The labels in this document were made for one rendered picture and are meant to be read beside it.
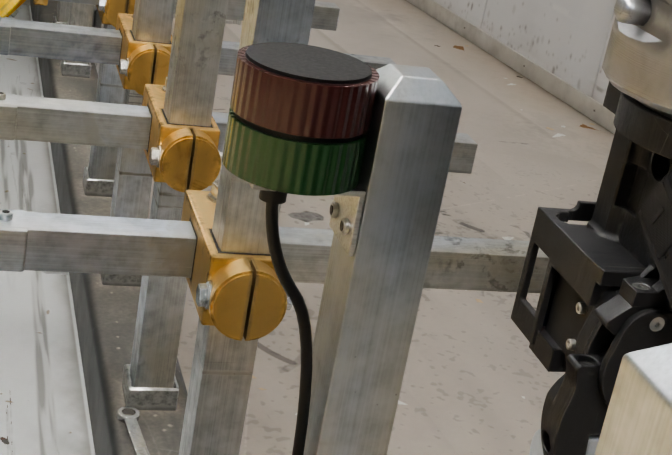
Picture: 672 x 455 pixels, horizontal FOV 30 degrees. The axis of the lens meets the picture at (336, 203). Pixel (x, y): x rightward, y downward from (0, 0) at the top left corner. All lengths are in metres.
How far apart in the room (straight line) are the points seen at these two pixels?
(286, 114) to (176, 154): 0.52
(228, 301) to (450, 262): 0.19
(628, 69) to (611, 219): 0.08
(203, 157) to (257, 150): 0.51
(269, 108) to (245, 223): 0.31
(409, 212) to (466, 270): 0.38
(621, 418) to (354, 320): 0.24
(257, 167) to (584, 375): 0.15
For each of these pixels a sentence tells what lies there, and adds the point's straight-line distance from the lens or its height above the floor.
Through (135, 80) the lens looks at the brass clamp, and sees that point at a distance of 1.26.
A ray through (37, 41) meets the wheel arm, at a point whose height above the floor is 0.95.
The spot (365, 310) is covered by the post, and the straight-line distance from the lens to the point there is 0.56.
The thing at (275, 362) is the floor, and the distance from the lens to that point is 2.73.
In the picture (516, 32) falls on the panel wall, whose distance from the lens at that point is 5.69.
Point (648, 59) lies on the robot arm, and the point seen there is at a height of 1.21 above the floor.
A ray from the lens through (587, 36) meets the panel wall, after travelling 5.21.
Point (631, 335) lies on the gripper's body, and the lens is 0.46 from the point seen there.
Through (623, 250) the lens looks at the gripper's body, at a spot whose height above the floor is 1.13.
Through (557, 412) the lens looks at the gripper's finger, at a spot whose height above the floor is 1.08.
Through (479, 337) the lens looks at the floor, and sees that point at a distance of 3.03.
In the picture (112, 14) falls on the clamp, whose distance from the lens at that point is 1.50.
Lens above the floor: 1.30
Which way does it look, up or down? 21 degrees down
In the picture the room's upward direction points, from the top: 10 degrees clockwise
